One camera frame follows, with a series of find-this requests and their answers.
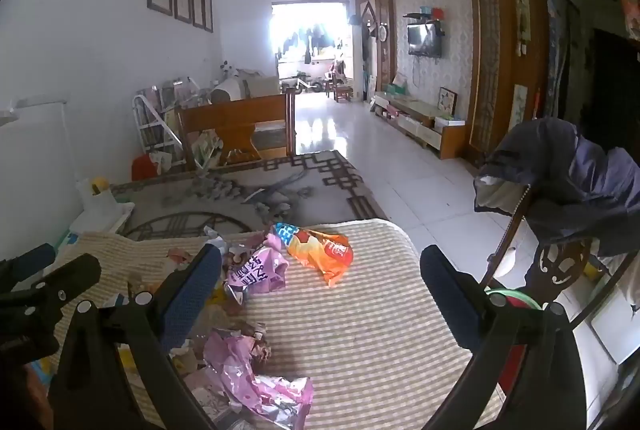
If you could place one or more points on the purple snack bag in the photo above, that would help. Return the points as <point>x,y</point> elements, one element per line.
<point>255,275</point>

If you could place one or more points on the crumpled pink plastic wrapper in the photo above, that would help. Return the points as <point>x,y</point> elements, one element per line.
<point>240,370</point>

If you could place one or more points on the dark wall shelf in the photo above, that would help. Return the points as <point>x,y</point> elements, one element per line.
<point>425,15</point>

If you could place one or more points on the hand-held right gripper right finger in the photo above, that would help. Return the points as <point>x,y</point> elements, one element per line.
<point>445,290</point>

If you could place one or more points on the beige checkered blanket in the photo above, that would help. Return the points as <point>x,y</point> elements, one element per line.
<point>360,335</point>

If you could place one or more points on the orange snack bag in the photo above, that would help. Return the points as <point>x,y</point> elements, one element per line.
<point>320,255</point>

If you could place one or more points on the white cabinet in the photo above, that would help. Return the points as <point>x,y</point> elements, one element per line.
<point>35,169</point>

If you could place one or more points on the dark blue jacket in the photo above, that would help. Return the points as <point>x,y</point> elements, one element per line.
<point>565,180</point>

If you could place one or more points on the wooden bench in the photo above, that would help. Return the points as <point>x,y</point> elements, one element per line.
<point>235,119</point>

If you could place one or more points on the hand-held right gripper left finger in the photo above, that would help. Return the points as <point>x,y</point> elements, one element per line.
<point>192,295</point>

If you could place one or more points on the small wooden stool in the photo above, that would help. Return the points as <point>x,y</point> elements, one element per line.
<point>343,92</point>

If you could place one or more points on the red plastic stool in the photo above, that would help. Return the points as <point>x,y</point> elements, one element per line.
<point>142,167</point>

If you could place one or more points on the pile of paper scraps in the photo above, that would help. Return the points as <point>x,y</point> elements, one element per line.
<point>172,260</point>

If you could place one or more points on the wall television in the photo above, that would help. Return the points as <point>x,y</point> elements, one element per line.
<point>425,39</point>

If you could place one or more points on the yellow toy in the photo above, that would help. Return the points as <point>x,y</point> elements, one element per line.
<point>99,186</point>

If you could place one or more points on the hanging scroll painting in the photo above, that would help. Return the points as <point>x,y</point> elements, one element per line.
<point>520,102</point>
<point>521,9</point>

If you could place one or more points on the long television cabinet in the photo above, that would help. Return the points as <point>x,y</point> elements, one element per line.
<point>425,119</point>

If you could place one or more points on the carved wooden chair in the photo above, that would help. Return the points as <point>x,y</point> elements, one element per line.
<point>560,265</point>

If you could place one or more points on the round wall clock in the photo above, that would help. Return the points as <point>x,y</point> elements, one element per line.
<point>383,32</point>

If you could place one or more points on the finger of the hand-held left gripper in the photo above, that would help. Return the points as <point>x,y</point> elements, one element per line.
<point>30,261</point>
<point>65,282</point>

